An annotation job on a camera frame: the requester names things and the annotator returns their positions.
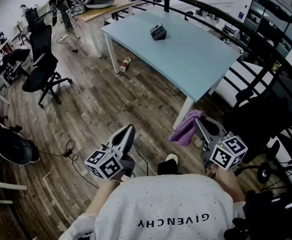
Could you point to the person's right forearm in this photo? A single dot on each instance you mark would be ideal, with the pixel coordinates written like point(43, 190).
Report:
point(229, 184)

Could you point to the grey oval dish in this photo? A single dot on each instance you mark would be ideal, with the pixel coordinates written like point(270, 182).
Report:
point(99, 3)

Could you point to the person's white shoe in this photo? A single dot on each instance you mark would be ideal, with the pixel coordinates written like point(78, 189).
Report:
point(172, 157)

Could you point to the black mesh chair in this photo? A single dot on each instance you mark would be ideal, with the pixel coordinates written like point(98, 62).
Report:
point(260, 119)

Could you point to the black shoulder bag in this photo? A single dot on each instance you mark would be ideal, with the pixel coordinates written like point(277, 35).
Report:
point(255, 214)

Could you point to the wooden table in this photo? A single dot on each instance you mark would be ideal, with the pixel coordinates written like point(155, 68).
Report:
point(103, 11)

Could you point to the purple cloth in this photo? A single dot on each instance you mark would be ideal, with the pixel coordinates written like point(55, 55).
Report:
point(185, 129)

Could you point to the clear bottle with red label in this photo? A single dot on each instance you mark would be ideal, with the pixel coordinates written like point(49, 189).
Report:
point(125, 64)

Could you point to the person's left forearm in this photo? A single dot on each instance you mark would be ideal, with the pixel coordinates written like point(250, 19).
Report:
point(103, 196)

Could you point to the dark glass window wall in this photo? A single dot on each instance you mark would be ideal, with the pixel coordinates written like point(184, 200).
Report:
point(268, 21)

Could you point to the blue wall sign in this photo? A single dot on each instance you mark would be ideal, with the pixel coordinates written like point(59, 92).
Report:
point(241, 16)

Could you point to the black keypad terminal device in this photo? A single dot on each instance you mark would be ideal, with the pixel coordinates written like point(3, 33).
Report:
point(158, 32)

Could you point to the black curved railing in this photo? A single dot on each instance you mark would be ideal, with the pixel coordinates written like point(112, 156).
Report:
point(167, 5)

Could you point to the person's white shirt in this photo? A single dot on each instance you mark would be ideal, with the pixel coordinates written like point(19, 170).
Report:
point(165, 204)

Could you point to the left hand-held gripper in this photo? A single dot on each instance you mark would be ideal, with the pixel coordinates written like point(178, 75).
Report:
point(103, 164)

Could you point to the white power strip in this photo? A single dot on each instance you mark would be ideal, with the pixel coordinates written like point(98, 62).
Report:
point(64, 37)

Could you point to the white metal frame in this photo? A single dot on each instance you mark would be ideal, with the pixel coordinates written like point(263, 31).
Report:
point(8, 186)

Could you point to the black office chair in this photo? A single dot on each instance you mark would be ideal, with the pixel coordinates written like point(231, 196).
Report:
point(42, 59)
point(17, 55)

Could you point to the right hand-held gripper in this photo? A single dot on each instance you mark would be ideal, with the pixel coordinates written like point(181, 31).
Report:
point(228, 154)

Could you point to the person's black trouser leg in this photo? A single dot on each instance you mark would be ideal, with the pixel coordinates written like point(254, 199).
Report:
point(167, 167)

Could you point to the black bulky device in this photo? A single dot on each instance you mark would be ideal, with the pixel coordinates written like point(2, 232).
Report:
point(13, 149)

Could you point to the light blue table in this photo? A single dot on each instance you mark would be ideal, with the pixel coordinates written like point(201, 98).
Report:
point(185, 59)

